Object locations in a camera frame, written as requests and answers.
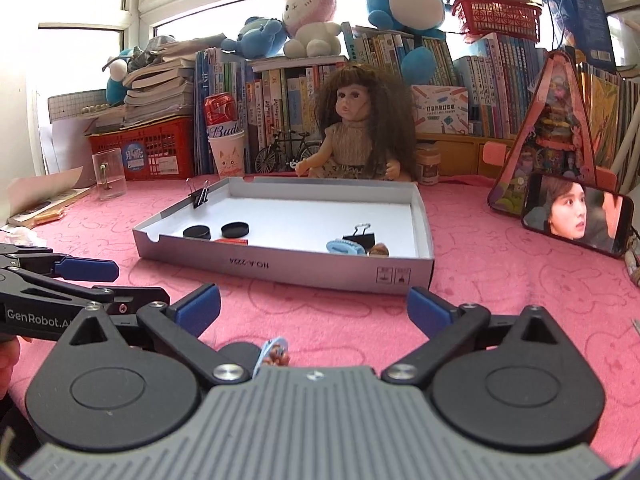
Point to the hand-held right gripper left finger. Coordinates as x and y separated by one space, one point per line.
200 307

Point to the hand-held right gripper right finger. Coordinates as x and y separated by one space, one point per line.
430 307

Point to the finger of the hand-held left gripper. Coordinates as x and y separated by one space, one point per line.
125 297
85 268

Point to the red plastic clip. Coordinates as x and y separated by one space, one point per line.
230 242

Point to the black round tin lid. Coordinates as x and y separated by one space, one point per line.
196 232

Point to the brown walnut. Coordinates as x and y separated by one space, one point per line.
379 250

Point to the decorated blue hair clip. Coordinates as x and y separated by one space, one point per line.
272 347

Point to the small black round tin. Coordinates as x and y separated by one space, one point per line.
234 230

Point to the black binder clip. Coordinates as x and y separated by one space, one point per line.
201 196
361 236

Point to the plain blue hair clip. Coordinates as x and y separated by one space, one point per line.
342 246

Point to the white cardboard box tray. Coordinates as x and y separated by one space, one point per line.
310 215

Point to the yellow wrapped sticks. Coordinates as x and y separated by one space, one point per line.
47 216

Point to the crumpled white tissue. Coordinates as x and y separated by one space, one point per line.
17 235

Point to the open booklet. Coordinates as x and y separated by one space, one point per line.
35 210

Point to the pink bunny print tablecloth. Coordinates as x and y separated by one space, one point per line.
500 270

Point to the brown paper sheet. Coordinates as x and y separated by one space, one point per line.
40 185

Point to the clear glass mug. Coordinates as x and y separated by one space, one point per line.
117 175

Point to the white paper sheets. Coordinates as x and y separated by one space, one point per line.
65 150

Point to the small brown jar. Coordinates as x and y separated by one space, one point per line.
427 167

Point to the large red plastic basket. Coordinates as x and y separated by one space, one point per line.
165 145

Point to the white cat print paper cup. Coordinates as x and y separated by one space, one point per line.
227 157

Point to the wooden drawer box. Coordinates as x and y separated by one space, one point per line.
460 152

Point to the black toy bicycle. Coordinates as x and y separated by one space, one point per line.
267 160

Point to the grid cutting mat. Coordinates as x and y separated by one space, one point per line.
70 105

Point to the black smartphone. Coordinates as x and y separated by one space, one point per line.
575 210

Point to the long-haired brown doll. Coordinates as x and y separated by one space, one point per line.
350 145

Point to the blue and white plush toy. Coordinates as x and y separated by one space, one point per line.
116 85

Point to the stack of lying books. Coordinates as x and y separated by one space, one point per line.
160 90

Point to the white pencil print box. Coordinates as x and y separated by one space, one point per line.
440 110

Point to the red drink can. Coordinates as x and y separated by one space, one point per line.
220 110

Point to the row of upright books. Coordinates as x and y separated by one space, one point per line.
280 105

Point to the pink triangular toy box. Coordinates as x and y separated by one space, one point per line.
555 125

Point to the small blue plush toy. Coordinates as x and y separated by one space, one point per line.
260 37

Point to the small red plastic basket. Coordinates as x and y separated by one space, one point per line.
495 15

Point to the big blue plush toy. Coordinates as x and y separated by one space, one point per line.
400 0

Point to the pink rabbit plush toy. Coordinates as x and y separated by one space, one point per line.
305 10

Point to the blue carton box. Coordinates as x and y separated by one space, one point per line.
590 20

